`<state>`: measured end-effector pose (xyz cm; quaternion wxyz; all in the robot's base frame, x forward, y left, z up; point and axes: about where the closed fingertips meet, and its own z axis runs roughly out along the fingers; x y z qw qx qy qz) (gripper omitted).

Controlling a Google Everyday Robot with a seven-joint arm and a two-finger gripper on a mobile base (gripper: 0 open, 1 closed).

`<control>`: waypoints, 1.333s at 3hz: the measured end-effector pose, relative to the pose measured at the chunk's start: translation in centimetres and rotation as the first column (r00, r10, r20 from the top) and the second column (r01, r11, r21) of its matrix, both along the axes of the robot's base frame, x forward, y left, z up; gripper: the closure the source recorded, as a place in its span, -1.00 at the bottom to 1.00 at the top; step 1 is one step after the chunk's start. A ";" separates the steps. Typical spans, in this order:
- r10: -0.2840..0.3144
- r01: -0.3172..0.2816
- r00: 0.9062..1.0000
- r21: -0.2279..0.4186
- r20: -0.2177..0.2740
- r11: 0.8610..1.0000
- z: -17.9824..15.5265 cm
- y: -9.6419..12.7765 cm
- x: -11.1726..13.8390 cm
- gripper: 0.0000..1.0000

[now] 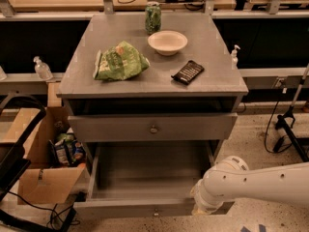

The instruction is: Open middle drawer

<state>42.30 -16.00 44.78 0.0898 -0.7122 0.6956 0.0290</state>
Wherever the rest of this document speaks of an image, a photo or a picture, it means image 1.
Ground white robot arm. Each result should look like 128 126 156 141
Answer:
190 156 309 215

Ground green chip bag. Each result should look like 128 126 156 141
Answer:
93 41 150 81

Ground grey top drawer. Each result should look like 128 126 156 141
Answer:
69 113 238 142

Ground black chair frame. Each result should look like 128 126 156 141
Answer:
0 92 76 232

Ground white bowl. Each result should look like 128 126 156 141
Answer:
148 30 187 56

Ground snack bags in box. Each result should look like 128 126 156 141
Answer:
48 133 86 167

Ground white pump bottle right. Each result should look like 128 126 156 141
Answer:
231 44 240 66

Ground grey drawer cabinet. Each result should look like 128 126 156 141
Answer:
56 13 249 166

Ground grey drawer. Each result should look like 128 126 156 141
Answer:
74 141 214 219
69 113 238 142

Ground green soda can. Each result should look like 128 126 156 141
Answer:
145 1 161 35

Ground black floor cable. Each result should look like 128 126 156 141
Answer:
264 86 294 155

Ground black snack bar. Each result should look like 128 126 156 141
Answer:
172 60 205 85

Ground black tripod stand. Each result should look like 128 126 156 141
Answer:
275 64 309 162

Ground cardboard box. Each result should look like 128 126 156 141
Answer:
3 82 88 206

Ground clear sanitizer bottle left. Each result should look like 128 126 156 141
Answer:
33 56 53 80

